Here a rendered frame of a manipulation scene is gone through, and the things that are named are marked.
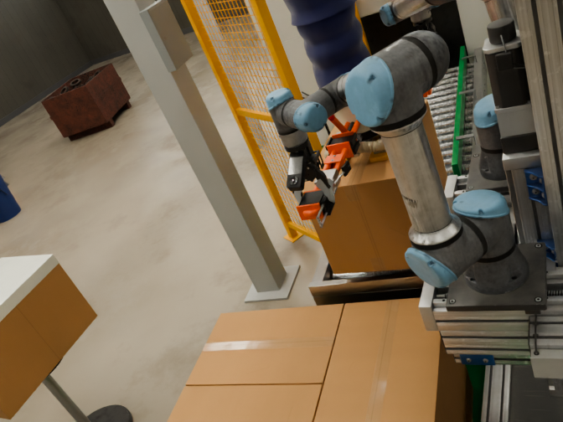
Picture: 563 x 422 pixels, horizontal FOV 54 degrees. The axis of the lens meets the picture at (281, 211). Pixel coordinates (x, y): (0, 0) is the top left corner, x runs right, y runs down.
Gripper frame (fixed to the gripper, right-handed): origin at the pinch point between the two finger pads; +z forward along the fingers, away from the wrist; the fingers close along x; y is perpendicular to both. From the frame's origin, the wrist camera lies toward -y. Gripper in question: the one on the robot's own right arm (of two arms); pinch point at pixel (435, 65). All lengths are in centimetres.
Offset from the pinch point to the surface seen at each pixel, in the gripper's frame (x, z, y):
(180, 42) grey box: -117, -37, -19
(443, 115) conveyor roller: -20, 67, -90
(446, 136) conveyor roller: -16, 66, -64
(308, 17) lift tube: -27, -43, 40
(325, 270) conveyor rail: -57, 60, 48
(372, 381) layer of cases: -27, 64, 102
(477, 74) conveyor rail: -1, 63, -129
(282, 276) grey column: -124, 115, -15
